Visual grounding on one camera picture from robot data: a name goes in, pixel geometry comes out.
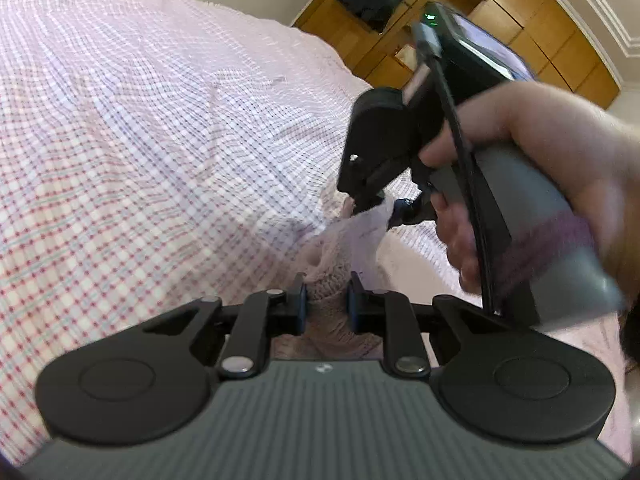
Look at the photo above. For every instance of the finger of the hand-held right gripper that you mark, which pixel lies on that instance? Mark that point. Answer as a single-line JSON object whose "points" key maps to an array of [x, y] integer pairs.
{"points": [[412, 212], [367, 201]]}

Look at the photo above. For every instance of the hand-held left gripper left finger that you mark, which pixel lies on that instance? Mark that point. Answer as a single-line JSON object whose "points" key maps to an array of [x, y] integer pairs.
{"points": [[300, 310]]}

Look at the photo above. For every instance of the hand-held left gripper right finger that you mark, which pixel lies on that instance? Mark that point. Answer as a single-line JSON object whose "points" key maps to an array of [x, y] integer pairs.
{"points": [[353, 310]]}

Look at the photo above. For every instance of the pink knitted small garment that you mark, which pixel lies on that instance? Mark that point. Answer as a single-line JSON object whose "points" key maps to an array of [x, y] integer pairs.
{"points": [[332, 305]]}

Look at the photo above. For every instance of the person's right hand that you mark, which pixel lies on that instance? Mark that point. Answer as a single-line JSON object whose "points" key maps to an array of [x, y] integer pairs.
{"points": [[560, 130]]}

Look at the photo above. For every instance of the wooden wardrobe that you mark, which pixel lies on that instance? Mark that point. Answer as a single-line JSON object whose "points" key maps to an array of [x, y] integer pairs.
{"points": [[540, 25]]}

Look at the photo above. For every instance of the pink checked bed blanket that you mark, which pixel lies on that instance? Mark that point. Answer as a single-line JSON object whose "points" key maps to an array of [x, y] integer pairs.
{"points": [[150, 135]]}

